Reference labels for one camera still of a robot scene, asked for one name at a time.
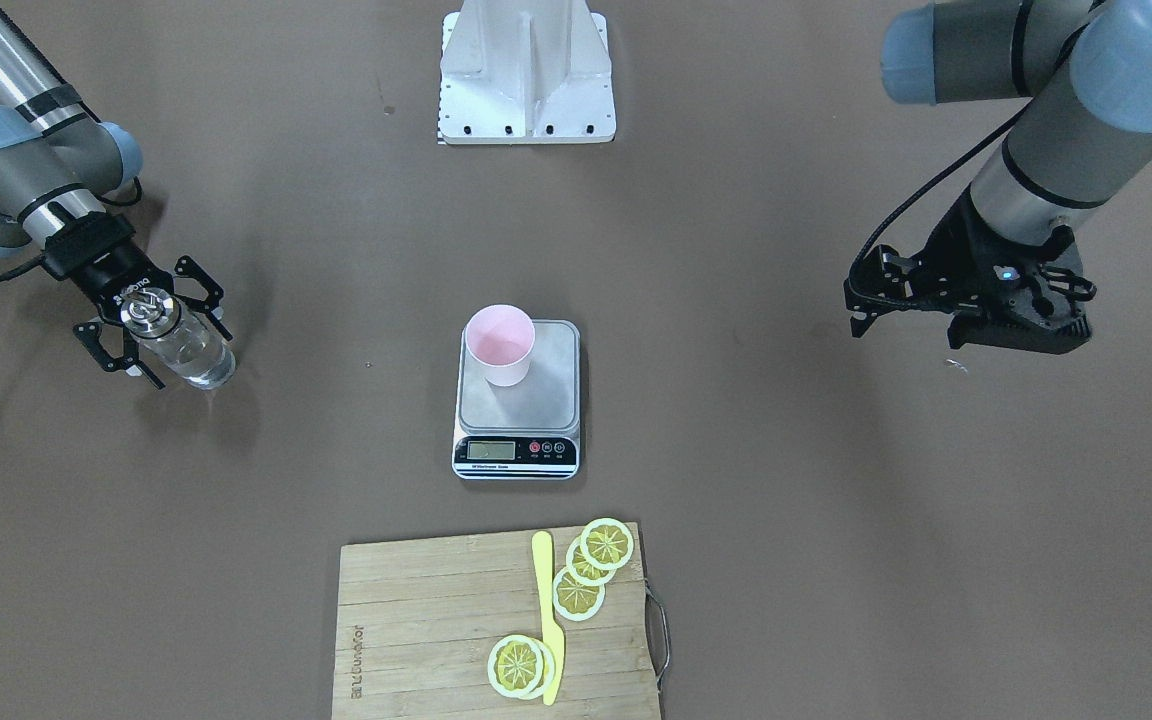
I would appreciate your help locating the yellow plastic knife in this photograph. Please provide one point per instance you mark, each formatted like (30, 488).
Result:
(552, 635)

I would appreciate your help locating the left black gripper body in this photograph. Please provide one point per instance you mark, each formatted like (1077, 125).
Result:
(952, 251)

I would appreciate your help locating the lone lemon slice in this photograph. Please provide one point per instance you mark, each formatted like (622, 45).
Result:
(521, 668)

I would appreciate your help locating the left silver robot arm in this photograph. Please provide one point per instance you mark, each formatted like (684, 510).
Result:
(1085, 69)

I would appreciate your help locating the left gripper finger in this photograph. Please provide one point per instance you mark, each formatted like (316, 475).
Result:
(885, 281)

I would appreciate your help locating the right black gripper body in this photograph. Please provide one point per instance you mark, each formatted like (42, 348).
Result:
(113, 278)

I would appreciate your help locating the white camera pillar base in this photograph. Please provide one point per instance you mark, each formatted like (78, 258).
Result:
(525, 73)

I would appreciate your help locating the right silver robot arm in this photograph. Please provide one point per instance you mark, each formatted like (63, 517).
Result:
(60, 168)

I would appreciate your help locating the grey digital kitchen scale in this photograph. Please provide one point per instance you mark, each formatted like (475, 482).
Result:
(530, 431)

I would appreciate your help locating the glass sauce bottle steel spout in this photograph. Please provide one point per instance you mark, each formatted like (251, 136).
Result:
(168, 329)

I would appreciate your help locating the wooden cutting board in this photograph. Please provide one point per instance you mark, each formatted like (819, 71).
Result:
(417, 620)

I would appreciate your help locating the pink plastic cup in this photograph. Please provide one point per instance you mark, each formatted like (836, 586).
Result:
(500, 338)

